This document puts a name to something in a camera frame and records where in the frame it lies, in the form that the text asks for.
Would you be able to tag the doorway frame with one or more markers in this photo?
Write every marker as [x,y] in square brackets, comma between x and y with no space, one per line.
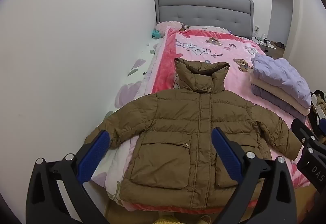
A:
[282,5]

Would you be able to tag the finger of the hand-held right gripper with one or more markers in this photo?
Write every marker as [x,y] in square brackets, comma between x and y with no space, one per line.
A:
[304,132]

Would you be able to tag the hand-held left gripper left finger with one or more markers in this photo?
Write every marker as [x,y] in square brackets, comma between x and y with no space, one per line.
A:
[93,155]

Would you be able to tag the folded beige garment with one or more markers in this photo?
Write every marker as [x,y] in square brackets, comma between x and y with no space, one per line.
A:
[275,94]

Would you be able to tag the pink printed blanket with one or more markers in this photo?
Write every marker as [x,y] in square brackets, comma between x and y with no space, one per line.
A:
[224,57]

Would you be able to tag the pile of mixed clothes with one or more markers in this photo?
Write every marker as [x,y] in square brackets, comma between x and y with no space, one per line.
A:
[320,104]

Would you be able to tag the folded purple quilted garment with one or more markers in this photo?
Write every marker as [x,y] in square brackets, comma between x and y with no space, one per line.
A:
[272,103]

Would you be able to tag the yellow fluffy slipper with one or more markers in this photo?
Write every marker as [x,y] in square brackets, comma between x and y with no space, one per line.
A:
[168,221]

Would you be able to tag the teal plush toy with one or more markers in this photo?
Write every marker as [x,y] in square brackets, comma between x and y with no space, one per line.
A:
[155,33]

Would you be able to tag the bedside table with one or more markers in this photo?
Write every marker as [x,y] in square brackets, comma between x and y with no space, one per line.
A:
[264,43]

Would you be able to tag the folded lavender jacket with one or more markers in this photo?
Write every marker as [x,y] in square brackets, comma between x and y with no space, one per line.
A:
[282,73]

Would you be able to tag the brown puffer jacket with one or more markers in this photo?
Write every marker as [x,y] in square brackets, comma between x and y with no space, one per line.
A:
[173,117]

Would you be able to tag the floral bedsheet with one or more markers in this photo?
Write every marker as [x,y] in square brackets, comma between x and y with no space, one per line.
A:
[132,86]

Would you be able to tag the pink plush pillow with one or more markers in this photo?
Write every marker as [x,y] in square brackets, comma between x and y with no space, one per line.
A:
[168,26]

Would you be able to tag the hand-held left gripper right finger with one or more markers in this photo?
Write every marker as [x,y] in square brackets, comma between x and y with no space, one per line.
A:
[227,155]

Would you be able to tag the grey upholstered headboard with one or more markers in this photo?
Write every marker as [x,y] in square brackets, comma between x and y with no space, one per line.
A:
[203,10]

